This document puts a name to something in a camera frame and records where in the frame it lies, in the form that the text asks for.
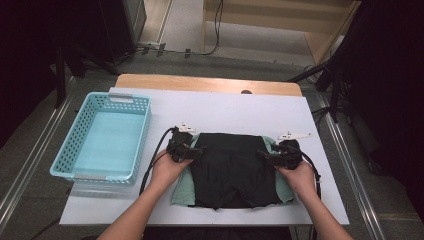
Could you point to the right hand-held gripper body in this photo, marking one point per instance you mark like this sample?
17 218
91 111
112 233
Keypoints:
291 155

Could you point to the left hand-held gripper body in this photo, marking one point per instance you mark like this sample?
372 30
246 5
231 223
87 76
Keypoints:
178 145

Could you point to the black and green t-shirt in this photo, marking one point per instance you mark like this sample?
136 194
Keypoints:
233 173

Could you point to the light blue plastic basket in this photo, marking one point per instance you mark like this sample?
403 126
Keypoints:
110 140

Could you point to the person's right hand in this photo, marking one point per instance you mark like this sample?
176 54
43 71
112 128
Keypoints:
303 180

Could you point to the person's left hand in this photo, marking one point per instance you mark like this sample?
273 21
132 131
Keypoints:
166 173

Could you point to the wooden table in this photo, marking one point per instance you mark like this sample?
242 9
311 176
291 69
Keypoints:
200 83

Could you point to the black metal stand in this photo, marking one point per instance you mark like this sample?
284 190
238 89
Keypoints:
60 76
334 93

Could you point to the person's dark clothing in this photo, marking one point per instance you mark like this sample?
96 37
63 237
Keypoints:
216 235

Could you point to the dark cabinet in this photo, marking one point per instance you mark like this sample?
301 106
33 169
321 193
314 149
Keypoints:
116 26

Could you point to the wooden shelf unit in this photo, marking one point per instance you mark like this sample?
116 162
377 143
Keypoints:
253 16

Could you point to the dark curtain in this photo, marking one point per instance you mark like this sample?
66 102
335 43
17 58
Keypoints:
393 66
20 50

